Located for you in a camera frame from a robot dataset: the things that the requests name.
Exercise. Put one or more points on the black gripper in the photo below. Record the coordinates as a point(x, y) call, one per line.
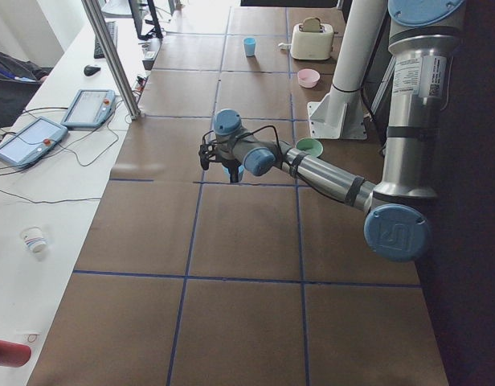
point(230, 162)

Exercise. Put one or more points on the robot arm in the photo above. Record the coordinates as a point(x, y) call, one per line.
point(423, 37)

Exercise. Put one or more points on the green bowl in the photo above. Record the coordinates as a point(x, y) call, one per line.
point(311, 146)

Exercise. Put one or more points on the pink bowl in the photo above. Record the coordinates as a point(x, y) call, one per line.
point(308, 77)

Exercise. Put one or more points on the cream white toaster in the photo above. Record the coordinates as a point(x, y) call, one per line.
point(312, 45)

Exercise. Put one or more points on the teach pendant far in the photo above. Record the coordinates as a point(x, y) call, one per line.
point(89, 109)

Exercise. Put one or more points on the teach pendant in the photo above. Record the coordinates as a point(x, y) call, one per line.
point(32, 142)
point(89, 109)

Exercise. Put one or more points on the black monitor stand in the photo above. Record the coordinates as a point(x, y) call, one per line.
point(145, 19)

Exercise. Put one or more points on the toast slice in toaster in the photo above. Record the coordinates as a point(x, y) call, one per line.
point(311, 24)

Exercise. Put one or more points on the black computer mouse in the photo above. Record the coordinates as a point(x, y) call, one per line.
point(91, 70)

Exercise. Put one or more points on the teach pendant near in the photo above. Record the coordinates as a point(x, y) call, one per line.
point(32, 142)

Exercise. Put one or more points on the white paper cup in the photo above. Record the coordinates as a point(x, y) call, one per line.
point(34, 239)

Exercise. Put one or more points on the red cylinder object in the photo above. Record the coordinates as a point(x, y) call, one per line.
point(14, 355)

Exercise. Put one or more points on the aluminium frame post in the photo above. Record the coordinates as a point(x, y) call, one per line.
point(124, 80)

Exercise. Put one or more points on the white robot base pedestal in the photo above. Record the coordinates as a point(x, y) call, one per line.
point(339, 114)

